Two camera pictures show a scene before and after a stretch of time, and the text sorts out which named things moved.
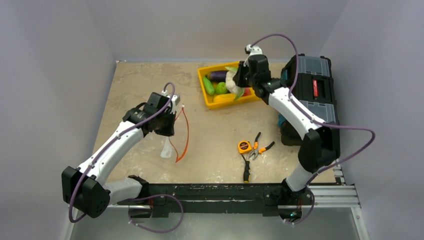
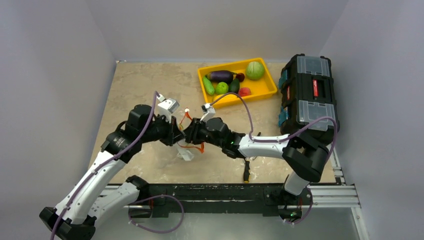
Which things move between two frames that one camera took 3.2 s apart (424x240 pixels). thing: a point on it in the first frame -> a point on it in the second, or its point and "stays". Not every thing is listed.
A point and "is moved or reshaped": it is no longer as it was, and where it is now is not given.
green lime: [221, 88] stays
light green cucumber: [208, 85] stays
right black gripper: [245, 77] -> [195, 131]
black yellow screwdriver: [246, 171] stays
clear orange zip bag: [180, 138] is moved or reshaped
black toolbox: [309, 78] stays
